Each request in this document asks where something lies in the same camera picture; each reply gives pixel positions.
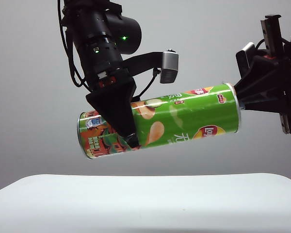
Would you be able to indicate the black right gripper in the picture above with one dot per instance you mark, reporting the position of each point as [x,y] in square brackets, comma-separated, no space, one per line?
[272,34]

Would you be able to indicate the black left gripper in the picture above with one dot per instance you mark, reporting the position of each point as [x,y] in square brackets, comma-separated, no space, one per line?
[111,80]

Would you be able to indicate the green chips tub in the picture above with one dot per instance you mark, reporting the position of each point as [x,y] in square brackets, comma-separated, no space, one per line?
[184,119]

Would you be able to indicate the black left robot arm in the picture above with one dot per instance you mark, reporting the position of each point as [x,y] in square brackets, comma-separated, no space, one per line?
[94,31]

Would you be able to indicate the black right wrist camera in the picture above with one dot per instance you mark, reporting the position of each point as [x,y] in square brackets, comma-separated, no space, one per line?
[245,57]

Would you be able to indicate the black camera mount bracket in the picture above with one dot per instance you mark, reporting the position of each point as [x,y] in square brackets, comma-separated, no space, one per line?
[143,60]

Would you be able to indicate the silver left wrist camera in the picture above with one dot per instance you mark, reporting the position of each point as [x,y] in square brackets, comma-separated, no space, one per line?
[169,65]

